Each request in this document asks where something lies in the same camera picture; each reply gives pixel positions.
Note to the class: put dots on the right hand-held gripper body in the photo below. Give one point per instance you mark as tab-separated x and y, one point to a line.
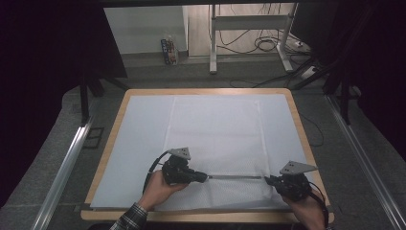
295	185

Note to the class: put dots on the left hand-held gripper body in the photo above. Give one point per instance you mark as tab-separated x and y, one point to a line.
175	171

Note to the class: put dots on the white mesh laundry bag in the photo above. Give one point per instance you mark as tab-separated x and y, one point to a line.
220	134

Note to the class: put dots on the person's left hand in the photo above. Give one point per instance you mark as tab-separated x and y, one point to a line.
158	191

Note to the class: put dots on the person's right hand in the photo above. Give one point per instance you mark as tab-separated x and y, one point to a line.
304	211

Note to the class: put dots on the wooden-edged table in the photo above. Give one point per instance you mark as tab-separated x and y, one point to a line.
206	217

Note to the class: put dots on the white table mat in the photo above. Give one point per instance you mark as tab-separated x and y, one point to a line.
140	143

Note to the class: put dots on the black metal stand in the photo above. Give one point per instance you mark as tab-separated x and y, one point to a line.
84	102
344	102

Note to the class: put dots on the white power strip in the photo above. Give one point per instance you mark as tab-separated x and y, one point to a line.
309	73

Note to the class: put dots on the clear pack of bottles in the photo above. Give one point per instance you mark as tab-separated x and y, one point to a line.
169	49

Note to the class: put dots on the dark curtain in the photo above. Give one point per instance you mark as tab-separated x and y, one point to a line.
379	64
41	80

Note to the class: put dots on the aluminium floor rail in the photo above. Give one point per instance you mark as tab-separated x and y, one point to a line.
60	179
364	156

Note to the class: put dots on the black rectangular floor frame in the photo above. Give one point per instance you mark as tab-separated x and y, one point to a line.
94	138

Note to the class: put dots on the white metal desk frame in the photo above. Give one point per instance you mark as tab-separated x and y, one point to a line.
213	41

